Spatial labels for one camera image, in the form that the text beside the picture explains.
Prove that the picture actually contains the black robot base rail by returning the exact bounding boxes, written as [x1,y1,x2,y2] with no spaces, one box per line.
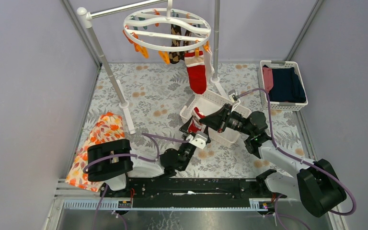
[100,178,280,209]

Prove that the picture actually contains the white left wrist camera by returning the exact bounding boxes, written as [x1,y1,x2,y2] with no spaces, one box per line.
[186,132,208,150]

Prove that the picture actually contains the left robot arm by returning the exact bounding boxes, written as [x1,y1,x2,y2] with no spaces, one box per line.
[83,125,210,197]

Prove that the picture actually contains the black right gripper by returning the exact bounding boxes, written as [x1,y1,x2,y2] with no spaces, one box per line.
[199,103,253,137]

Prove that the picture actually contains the grey horizontal rack bar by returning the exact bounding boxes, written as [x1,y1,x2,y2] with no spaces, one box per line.
[87,0,167,19]

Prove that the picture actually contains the white basket with clothes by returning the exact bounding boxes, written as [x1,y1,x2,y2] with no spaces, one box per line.
[258,60,308,111]

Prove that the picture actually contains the white round clip hanger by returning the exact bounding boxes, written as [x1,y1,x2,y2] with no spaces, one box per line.
[123,0,212,52]

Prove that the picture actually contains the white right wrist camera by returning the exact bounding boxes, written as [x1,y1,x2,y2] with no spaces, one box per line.
[228,90,241,106]

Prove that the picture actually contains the pink garment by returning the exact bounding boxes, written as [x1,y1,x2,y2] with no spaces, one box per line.
[262,65,274,92]

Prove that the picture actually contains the floral orange cloth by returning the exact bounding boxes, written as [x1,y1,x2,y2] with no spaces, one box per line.
[65,112,125,192]

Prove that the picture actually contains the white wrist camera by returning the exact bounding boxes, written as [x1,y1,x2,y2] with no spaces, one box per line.
[186,132,208,150]
[228,90,241,106]

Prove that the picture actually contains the navy garment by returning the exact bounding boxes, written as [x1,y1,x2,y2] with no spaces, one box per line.
[269,67,307,103]

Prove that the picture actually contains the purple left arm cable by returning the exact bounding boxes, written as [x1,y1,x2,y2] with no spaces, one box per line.
[82,132,188,230]

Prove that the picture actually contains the floral grey tablecloth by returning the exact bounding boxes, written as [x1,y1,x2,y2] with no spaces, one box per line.
[77,63,308,178]

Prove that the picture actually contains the red snowflake sock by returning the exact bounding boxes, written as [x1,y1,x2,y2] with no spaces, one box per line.
[184,51,207,94]

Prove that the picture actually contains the white rack right foot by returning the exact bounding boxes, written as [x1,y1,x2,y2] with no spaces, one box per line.
[210,75,229,99]

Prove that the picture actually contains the grey left rack pole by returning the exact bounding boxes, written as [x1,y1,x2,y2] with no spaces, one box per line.
[76,7,129,109]

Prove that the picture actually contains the white perforated sock basket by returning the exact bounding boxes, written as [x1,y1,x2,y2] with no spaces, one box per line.
[180,90,241,147]

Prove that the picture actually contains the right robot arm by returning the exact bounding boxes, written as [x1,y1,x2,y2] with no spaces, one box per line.
[199,104,347,217]

